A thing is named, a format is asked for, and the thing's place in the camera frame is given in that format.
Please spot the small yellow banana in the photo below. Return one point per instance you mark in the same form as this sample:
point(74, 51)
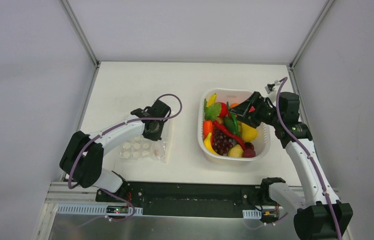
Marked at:
point(211, 100)

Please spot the large yellow banana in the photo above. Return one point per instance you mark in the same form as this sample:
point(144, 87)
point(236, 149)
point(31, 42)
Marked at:
point(208, 144)

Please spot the orange fruit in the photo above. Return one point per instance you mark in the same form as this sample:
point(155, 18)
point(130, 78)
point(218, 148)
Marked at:
point(234, 105)

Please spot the red tomato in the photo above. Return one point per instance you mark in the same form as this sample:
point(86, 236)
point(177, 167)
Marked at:
point(224, 110)

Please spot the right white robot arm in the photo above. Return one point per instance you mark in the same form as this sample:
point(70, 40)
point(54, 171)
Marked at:
point(320, 215)

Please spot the white plastic basket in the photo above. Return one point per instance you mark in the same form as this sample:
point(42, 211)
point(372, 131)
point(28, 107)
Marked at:
point(261, 143)

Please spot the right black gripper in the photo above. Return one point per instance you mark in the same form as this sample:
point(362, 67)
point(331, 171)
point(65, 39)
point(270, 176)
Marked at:
point(255, 110)

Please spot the purple grape bunch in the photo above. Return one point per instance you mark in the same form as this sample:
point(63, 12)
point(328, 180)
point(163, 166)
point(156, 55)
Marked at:
point(222, 143)

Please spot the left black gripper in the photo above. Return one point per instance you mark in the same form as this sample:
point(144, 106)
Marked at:
point(153, 125)

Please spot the green cucumber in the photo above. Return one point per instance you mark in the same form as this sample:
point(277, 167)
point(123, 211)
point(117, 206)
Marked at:
point(230, 125)

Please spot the clear zip top bag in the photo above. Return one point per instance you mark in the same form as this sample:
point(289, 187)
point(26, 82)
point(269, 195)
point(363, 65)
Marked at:
point(141, 149)

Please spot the dark purple sweet potato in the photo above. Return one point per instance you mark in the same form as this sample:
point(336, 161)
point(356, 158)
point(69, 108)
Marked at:
point(248, 153)

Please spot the yellow pear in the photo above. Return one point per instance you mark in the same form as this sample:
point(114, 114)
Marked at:
point(248, 134)

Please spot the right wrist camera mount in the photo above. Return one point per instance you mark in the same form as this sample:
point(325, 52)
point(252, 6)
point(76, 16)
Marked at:
point(270, 88)

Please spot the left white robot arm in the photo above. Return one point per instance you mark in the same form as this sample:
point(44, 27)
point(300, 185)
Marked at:
point(84, 154)

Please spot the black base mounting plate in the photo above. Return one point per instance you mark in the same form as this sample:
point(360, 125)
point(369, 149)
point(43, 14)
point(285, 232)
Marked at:
point(192, 199)

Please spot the red chili pepper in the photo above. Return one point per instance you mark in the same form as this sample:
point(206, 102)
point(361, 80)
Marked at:
point(222, 128)

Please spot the brown kiwi fruit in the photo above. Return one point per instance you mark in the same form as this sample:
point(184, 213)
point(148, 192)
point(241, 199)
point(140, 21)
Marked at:
point(219, 120)

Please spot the yellow potato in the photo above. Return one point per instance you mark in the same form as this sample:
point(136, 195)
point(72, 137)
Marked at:
point(235, 152)

